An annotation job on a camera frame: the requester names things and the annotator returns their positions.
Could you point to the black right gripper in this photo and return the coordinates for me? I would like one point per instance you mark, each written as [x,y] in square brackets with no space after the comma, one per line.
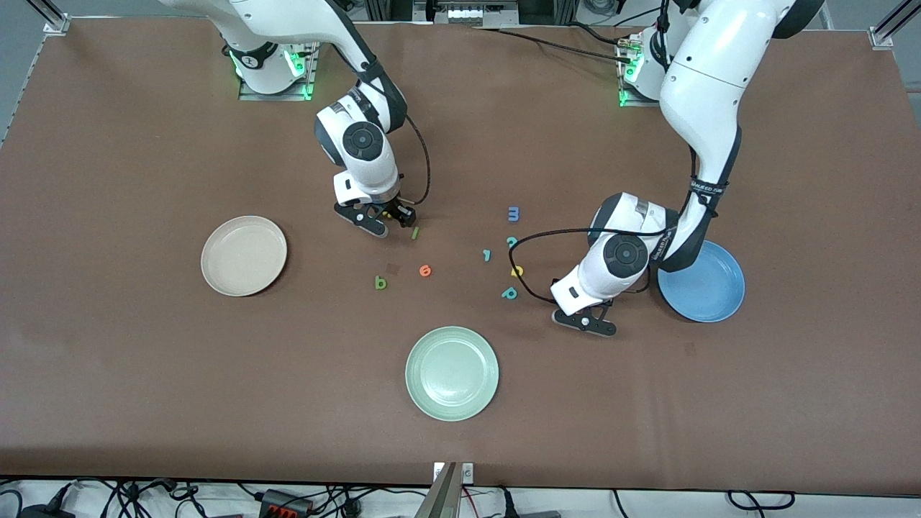
[398,211]

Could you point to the green foam letter b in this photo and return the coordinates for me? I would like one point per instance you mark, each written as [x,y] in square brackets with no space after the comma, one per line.
[377,283]

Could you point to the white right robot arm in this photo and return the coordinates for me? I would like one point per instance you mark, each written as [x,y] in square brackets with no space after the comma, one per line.
[374,169]

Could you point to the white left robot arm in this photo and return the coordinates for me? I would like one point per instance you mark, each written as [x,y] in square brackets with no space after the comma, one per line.
[712,86]

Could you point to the teal foam letter d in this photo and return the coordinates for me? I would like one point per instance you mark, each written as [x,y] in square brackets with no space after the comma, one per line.
[506,294]

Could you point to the blue plate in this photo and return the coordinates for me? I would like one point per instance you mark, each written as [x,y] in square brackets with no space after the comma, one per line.
[712,295]

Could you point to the beige brown plate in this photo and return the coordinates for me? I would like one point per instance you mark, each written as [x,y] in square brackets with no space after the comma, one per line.
[244,256]

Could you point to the pale green plate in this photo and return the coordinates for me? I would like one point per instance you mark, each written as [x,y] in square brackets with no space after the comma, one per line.
[452,373]

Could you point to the black plug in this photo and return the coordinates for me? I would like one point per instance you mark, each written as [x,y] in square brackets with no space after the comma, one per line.
[509,503]

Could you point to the grey electronics box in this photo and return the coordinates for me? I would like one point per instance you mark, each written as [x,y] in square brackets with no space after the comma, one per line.
[475,14]

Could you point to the black orange power strip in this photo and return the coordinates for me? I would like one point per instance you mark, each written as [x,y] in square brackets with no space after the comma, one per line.
[277,498]

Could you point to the black power adapter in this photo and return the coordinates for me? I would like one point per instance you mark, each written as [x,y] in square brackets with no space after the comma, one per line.
[43,512]

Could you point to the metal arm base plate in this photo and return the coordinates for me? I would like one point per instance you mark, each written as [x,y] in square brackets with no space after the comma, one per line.
[277,96]
[637,103]

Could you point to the white mounting bracket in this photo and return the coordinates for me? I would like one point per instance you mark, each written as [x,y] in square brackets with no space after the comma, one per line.
[468,472]

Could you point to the grey metal post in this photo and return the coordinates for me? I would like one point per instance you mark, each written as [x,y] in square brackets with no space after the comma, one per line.
[442,496]

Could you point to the aluminium profile bracket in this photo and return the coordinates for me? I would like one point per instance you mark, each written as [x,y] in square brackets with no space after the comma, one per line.
[54,21]
[881,34]

